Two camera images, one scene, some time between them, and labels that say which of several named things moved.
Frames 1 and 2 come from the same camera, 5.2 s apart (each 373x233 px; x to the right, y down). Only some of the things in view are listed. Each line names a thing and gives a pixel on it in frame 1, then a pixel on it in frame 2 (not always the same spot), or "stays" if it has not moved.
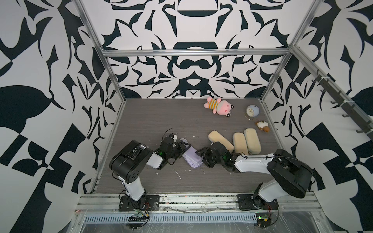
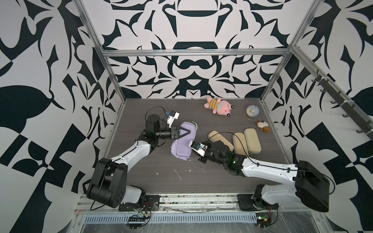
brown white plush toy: [263, 125] stays
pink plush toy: [222, 107] stays
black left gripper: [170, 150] → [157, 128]
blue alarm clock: [252, 110] stays
